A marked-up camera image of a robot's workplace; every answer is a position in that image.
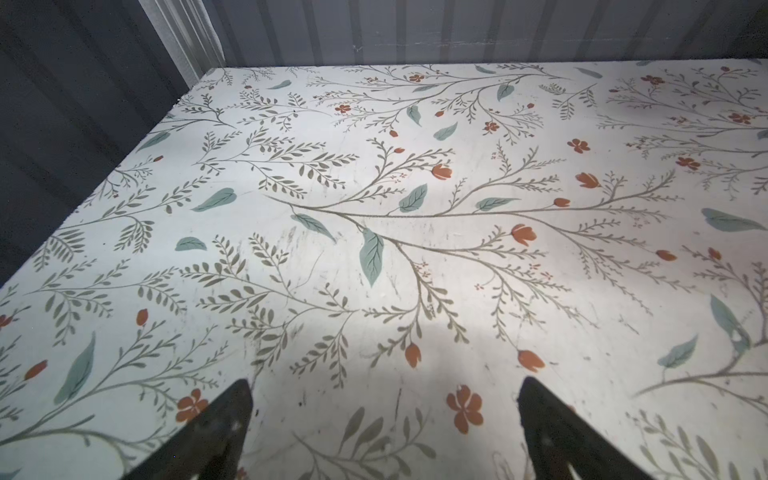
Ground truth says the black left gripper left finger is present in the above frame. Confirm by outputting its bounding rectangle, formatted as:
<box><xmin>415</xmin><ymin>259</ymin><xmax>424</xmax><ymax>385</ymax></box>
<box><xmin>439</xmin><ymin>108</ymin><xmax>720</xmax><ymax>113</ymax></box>
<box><xmin>125</xmin><ymin>379</ymin><xmax>253</xmax><ymax>480</ymax></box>

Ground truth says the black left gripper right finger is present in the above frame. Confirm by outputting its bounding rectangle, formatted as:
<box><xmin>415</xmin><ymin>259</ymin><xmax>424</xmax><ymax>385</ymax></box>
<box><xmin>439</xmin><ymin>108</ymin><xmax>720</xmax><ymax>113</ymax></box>
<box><xmin>518</xmin><ymin>376</ymin><xmax>650</xmax><ymax>480</ymax></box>

